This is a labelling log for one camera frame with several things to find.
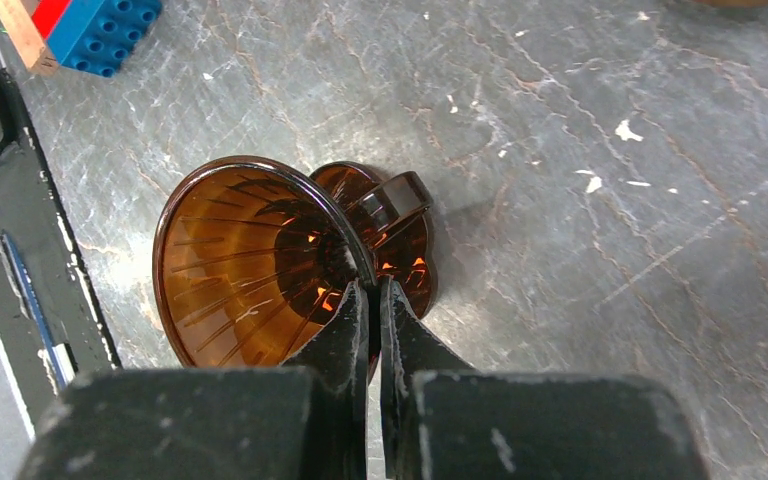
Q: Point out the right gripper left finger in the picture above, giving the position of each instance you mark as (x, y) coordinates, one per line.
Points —
(338, 360)

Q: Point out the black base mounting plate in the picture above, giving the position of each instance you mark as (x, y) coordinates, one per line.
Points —
(51, 324)

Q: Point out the red blue lego brick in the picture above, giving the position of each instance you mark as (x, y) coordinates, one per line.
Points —
(94, 36)

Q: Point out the long wooden block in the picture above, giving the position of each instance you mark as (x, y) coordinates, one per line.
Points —
(16, 18)

